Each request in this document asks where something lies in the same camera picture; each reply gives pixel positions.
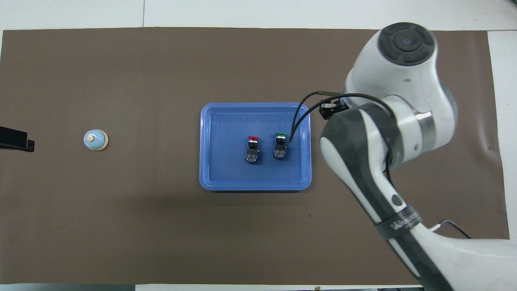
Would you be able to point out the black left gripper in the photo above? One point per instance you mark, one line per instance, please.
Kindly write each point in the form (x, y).
(12, 139)

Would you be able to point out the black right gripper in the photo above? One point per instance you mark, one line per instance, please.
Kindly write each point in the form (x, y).
(333, 109)

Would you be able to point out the green push button switch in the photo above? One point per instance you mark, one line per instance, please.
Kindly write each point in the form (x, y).
(280, 152)

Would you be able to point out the red push button switch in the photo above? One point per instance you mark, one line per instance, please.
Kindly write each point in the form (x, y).
(252, 155)

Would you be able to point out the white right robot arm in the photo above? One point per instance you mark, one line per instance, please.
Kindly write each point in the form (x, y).
(396, 81)

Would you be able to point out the blue plastic tray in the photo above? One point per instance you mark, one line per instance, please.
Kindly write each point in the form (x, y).
(226, 161)

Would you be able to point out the brown table mat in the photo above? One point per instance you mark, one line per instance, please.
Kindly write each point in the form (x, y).
(161, 226)

